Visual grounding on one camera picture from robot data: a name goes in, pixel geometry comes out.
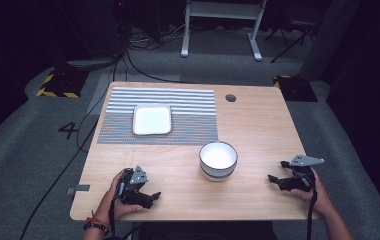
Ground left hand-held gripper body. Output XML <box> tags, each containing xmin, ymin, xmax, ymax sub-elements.
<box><xmin>118</xmin><ymin>164</ymin><xmax>154</xmax><ymax>209</ymax></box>

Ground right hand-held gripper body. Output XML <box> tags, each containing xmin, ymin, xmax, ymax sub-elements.
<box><xmin>277</xmin><ymin>153</ymin><xmax>326</xmax><ymax>193</ymax></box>

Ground person's right hand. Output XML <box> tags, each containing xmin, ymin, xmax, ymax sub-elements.
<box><xmin>289</xmin><ymin>167</ymin><xmax>336</xmax><ymax>218</ymax></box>

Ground person's left hand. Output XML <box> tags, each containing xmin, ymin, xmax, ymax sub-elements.
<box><xmin>93</xmin><ymin>168</ymin><xmax>145</xmax><ymax>224</ymax></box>

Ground white bowl with dark rim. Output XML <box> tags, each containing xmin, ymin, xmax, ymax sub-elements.
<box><xmin>198</xmin><ymin>141</ymin><xmax>239</xmax><ymax>182</ymax></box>

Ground white square plate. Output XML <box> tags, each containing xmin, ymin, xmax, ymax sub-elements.
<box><xmin>131</xmin><ymin>103</ymin><xmax>173</xmax><ymax>137</ymax></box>

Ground grey tape strip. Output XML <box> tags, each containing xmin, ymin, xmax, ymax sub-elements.
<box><xmin>66</xmin><ymin>184</ymin><xmax>91</xmax><ymax>196</ymax></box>

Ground grey striped placemat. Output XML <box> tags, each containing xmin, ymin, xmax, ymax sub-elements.
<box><xmin>96</xmin><ymin>86</ymin><xmax>219</xmax><ymax>146</ymax></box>

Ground grey flat stand foot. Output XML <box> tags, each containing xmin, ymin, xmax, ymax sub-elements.
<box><xmin>65</xmin><ymin>57</ymin><xmax>120</xmax><ymax>70</ymax></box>

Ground black tripod stand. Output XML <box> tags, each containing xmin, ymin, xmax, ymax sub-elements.
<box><xmin>263</xmin><ymin>18</ymin><xmax>316</xmax><ymax>64</ymax></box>

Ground grey curtain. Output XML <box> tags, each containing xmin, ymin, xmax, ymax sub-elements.
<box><xmin>298</xmin><ymin>0</ymin><xmax>363</xmax><ymax>82</ymax></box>

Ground right hand-held gripper cable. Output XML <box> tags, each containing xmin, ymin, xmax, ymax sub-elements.
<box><xmin>305</xmin><ymin>178</ymin><xmax>319</xmax><ymax>240</ymax></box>

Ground hand-held gripper cable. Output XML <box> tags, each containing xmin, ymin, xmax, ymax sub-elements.
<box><xmin>305</xmin><ymin>178</ymin><xmax>319</xmax><ymax>240</ymax></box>
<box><xmin>107</xmin><ymin>173</ymin><xmax>126</xmax><ymax>240</ymax></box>

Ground left hand-held gripper cable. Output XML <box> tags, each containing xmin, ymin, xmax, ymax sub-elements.
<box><xmin>107</xmin><ymin>173</ymin><xmax>126</xmax><ymax>240</ymax></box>

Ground red string bracelet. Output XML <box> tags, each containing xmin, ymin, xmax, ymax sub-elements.
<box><xmin>85</xmin><ymin>215</ymin><xmax>110</xmax><ymax>227</ymax></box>

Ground black bead bracelet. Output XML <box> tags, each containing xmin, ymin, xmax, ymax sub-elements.
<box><xmin>82</xmin><ymin>221</ymin><xmax>110</xmax><ymax>235</ymax></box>

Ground long black floor cable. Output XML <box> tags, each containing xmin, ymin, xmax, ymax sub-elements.
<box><xmin>18</xmin><ymin>56</ymin><xmax>120</xmax><ymax>240</ymax></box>

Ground black yellow striped base plate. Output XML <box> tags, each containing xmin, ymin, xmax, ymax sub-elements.
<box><xmin>272</xmin><ymin>74</ymin><xmax>319</xmax><ymax>103</ymax></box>
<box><xmin>36</xmin><ymin>67</ymin><xmax>90</xmax><ymax>99</ymax></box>

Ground curved black floor cable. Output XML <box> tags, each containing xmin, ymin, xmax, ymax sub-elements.
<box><xmin>125</xmin><ymin>49</ymin><xmax>192</xmax><ymax>85</ymax></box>

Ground tangle of floor cables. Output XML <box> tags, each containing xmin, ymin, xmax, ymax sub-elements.
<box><xmin>126</xmin><ymin>21</ymin><xmax>187</xmax><ymax>52</ymax></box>

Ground white metal table frame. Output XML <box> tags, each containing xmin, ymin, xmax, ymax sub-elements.
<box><xmin>180</xmin><ymin>0</ymin><xmax>268</xmax><ymax>63</ymax></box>

